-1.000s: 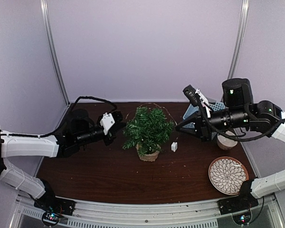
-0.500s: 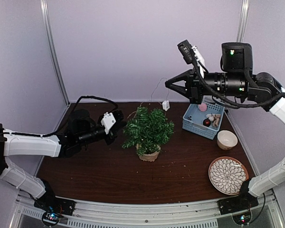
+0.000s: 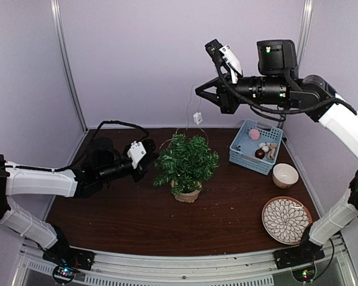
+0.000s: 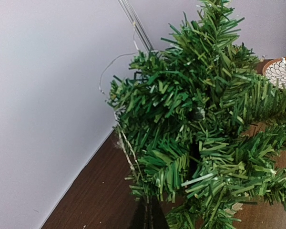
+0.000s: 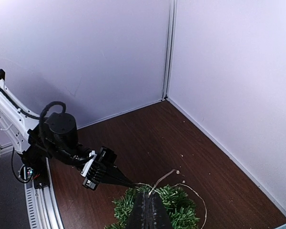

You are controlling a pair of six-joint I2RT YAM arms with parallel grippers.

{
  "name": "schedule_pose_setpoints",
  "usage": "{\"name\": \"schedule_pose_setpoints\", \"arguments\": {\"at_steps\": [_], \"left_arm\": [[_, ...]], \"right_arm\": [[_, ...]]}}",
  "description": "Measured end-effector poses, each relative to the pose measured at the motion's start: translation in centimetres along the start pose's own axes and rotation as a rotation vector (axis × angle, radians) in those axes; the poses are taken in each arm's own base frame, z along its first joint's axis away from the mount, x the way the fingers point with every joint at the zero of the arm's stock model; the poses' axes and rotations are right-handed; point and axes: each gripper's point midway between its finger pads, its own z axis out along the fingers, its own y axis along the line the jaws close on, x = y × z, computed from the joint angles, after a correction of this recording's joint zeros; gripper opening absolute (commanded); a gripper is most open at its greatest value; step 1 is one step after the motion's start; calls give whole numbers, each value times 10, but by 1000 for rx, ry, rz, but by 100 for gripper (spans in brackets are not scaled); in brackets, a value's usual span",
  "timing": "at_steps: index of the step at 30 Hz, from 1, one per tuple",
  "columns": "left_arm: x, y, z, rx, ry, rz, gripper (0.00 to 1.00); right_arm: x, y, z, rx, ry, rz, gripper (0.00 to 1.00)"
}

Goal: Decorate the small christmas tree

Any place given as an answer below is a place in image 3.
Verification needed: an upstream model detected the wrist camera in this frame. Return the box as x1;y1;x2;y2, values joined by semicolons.
126;139;156;168
205;39;243;85

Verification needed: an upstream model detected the light blue plastic basket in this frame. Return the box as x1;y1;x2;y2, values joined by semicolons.
229;119;283;175

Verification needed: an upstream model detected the black braided left cable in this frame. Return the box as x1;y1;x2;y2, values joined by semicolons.
47;120;152;173

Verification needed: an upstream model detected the white battery box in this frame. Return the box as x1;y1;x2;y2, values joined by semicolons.
193;112;203;125

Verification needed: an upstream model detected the brown shiny ball ornament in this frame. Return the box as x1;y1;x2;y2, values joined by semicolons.
255;149;266;160

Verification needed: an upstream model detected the floral patterned plate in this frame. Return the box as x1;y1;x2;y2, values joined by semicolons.
261;196;313;245

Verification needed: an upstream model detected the white cotton boll ornament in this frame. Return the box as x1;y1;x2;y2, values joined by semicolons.
259;142;271;153

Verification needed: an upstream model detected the pink pompom ornament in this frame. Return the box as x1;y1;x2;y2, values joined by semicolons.
248;129;260;140

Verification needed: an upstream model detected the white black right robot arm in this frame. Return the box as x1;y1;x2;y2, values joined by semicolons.
196;39;358;263

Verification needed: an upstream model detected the black braided right cable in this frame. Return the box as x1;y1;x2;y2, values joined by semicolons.
214;50;347;123

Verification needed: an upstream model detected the black braided cable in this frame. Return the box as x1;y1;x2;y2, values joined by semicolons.
214;50;347;123
47;120;152;173

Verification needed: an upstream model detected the burlap tree pot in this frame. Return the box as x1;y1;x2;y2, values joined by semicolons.
170;181;202;203

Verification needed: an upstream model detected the aluminium corner post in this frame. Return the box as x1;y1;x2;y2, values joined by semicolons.
50;0;88;132
296;0;314;72

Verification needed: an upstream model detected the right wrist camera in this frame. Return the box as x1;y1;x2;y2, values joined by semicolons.
205;39;243;85

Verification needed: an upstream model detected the circuit board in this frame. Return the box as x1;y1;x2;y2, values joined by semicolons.
52;266;76;284
292;265;316;283

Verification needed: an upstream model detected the right aluminium corner post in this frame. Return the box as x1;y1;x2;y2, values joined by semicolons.
296;0;314;72

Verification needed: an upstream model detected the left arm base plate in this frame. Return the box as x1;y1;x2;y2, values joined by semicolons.
39;247;95;271

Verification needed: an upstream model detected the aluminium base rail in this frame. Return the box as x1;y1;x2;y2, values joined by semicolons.
11;232;358;286

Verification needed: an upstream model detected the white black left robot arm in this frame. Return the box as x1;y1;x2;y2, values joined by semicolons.
0;138;158;265

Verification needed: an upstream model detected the white ceramic bowl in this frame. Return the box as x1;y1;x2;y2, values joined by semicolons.
272;163;299;189

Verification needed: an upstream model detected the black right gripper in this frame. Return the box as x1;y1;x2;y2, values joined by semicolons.
196;69;290;114

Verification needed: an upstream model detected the left circuit board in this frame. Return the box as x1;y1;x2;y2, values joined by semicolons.
52;266;76;284

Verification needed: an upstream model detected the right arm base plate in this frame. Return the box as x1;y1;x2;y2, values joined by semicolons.
273;243;325;269

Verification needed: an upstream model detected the left aluminium corner post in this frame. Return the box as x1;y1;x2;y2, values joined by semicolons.
50;0;88;132

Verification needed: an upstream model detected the right circuit board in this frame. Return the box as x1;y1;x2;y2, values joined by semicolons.
292;265;316;283

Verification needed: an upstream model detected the small green christmas tree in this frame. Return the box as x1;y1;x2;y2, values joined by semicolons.
153;133;220;195

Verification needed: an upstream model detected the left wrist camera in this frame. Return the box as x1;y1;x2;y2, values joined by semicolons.
126;139;156;168

